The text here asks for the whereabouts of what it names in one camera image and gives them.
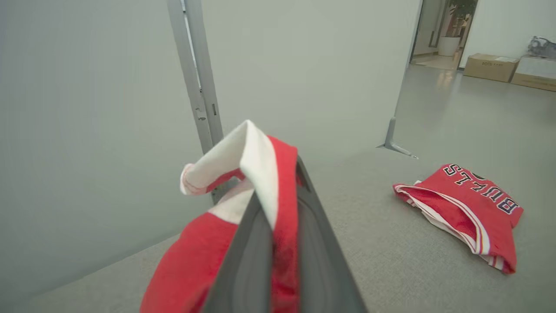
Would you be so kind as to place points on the grey metal partition post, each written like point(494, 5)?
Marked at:
point(195, 65)

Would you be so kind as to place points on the white topped cardboard box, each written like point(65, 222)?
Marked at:
point(536, 74)

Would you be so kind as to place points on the white plant pot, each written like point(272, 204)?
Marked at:
point(448, 45)

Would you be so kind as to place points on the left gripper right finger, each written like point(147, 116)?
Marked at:
point(321, 269)

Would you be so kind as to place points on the red garment with white cuffs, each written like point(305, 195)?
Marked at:
point(186, 269)

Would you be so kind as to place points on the red Bulls shirt white sleeves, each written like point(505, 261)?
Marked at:
point(495, 226)

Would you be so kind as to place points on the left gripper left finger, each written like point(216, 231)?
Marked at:
point(252, 269)

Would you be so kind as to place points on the brown cardboard box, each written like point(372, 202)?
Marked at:
point(491, 67)

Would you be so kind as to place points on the green potted plant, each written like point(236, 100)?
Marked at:
point(462, 11)

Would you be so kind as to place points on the grey partition foot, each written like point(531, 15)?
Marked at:
point(391, 134)

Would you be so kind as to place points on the white partition panel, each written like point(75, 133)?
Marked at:
point(87, 130)
point(312, 65)

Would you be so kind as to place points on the crumpled grey bag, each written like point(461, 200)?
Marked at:
point(543, 47)

